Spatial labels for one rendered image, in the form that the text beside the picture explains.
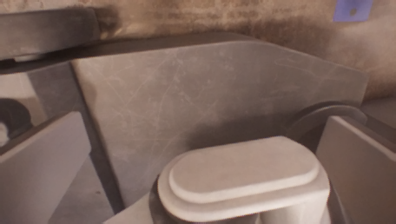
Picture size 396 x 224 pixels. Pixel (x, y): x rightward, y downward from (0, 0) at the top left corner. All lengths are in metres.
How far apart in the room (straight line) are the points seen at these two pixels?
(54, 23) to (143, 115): 0.17
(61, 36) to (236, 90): 0.26
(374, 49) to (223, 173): 0.57
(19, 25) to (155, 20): 0.24
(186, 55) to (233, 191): 0.19
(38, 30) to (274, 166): 0.33
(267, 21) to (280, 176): 0.36
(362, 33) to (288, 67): 0.34
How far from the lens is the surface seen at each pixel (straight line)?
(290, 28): 0.55
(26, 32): 0.32
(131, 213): 0.30
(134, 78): 0.32
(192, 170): 0.26
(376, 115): 0.70
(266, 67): 0.35
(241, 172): 0.26
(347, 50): 0.66
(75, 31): 0.34
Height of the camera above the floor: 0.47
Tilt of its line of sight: 62 degrees down
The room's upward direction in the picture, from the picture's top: 162 degrees clockwise
